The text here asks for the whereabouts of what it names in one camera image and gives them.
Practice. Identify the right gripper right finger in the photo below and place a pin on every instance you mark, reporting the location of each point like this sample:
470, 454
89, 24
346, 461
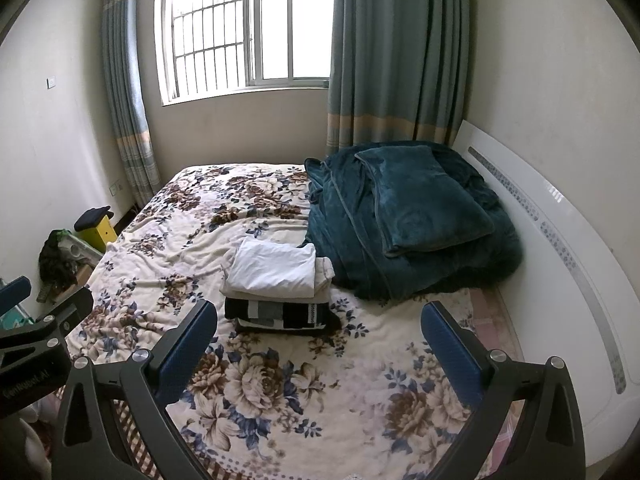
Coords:
548, 441

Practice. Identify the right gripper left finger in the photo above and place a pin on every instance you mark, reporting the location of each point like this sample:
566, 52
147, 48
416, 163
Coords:
88, 443

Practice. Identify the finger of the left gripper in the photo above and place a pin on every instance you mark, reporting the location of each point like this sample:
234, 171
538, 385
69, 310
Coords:
12, 294
70, 312

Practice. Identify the white t-shirt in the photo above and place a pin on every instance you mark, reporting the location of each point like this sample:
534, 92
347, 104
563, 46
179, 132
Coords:
254, 254

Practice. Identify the yellow stool with cushion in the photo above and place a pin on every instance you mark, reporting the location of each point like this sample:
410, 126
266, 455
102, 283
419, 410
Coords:
95, 228

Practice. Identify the white bed headboard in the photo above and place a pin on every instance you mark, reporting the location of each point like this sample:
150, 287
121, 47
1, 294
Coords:
569, 297

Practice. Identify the floral bed blanket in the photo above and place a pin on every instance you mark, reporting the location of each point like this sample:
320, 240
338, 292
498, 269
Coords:
369, 401

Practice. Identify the black grey folded garment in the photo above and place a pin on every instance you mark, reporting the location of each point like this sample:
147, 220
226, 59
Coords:
254, 309

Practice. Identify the black bottom folded garment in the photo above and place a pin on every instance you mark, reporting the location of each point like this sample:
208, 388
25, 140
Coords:
321, 323

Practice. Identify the cream folded garment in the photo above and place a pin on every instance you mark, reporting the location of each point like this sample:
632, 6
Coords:
320, 279

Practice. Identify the teal folded pillow blanket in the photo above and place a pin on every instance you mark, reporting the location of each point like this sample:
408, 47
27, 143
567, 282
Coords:
417, 206

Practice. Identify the teal plush blanket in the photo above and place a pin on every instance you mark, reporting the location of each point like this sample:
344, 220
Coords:
342, 227

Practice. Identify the window with bars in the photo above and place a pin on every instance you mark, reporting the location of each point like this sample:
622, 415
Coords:
217, 47

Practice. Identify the left teal curtain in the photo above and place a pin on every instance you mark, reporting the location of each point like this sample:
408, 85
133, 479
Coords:
119, 45

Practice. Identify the teal curtain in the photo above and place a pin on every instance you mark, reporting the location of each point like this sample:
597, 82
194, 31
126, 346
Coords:
119, 45
398, 71

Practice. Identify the right teal curtain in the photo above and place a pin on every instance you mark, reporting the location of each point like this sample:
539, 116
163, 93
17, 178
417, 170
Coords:
398, 71

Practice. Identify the dark clutter by wall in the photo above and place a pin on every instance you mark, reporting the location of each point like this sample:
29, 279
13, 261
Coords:
65, 263

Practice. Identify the wall power outlet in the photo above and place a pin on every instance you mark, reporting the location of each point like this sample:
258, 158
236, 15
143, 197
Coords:
115, 188

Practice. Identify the wall light switch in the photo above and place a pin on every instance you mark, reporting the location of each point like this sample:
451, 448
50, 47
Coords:
50, 82

